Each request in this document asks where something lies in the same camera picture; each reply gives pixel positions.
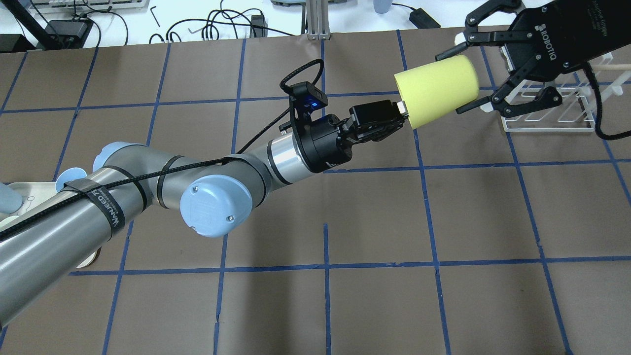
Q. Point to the white wire cup rack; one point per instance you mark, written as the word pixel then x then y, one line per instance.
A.
pixel 553 106

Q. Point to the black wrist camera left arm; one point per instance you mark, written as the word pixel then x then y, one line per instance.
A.
pixel 304 99

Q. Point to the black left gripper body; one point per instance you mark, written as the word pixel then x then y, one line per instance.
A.
pixel 321 145

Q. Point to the aluminium frame post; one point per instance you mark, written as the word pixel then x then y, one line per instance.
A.
pixel 317 20

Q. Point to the yellow cup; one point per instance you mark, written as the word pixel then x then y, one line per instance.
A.
pixel 433 90

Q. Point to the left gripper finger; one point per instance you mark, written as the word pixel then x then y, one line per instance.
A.
pixel 379 132
pixel 402 109

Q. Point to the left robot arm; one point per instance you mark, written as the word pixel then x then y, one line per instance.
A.
pixel 213 197

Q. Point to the black power adapter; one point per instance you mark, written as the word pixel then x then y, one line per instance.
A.
pixel 422 20

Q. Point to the blue cup on desk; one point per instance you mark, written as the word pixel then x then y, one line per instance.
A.
pixel 382 6

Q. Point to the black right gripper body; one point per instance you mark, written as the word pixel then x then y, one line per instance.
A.
pixel 562 34

